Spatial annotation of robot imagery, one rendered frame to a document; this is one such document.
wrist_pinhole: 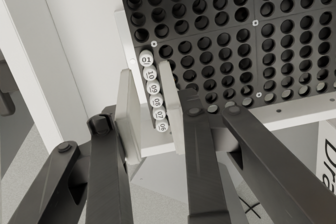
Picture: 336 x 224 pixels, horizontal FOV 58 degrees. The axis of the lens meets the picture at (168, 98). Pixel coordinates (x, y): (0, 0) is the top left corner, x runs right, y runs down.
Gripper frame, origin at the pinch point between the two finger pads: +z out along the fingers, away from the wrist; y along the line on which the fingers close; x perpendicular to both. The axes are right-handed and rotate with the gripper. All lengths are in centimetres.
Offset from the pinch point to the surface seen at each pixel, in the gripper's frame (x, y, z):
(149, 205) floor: -110, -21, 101
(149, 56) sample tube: 0.2, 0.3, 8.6
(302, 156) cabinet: -30.4, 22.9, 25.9
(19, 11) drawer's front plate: 6.0, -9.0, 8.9
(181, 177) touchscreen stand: -93, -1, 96
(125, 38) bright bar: 0.6, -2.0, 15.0
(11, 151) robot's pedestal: -29, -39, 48
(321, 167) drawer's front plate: -24.7, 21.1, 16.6
